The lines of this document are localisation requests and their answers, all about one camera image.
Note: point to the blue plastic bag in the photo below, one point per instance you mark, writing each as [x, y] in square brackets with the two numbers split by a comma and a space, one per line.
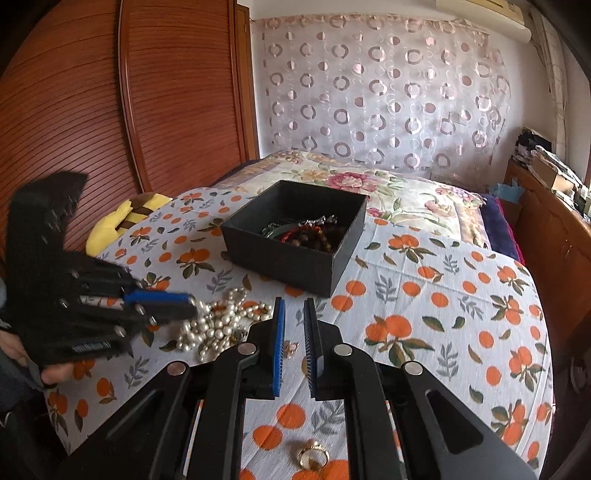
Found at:
[505, 191]

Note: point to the sheer circle-patterned curtain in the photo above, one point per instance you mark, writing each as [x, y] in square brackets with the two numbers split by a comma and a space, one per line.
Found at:
[383, 92]

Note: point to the stack of folded clothes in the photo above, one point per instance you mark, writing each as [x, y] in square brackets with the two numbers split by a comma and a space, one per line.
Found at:
[528, 143]

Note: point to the person's left hand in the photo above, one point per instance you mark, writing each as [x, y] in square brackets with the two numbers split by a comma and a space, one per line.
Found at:
[57, 373]

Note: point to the floral quilt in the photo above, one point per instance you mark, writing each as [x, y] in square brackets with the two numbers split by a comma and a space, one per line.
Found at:
[406, 194]

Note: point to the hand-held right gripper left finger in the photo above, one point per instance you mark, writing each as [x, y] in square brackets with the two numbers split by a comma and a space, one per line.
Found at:
[278, 355]

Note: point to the patterned window curtain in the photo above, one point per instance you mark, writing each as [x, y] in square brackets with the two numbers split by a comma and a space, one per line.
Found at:
[551, 78]

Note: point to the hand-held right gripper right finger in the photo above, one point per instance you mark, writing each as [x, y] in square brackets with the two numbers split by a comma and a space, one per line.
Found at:
[310, 355]

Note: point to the wooden slatted wardrobe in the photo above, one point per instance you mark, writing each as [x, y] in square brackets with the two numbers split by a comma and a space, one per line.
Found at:
[115, 101]

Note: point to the wooden side cabinet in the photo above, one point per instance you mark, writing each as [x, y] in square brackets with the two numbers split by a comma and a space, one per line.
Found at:
[549, 240]

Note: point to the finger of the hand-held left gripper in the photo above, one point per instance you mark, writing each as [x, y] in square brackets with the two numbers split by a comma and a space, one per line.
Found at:
[157, 299]
[171, 314]

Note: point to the wall air conditioner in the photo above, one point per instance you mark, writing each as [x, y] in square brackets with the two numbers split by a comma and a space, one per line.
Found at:
[489, 21]

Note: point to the small pink charm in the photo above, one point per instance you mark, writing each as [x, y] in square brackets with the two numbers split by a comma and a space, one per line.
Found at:
[291, 348]

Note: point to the black cardboard box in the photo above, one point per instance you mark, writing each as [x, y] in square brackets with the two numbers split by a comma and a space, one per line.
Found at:
[281, 267]

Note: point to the brown cardboard box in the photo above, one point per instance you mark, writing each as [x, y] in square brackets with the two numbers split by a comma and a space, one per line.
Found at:
[551, 168]

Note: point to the yellow striped plush toy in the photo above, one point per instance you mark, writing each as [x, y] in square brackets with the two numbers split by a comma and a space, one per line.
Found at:
[111, 224]

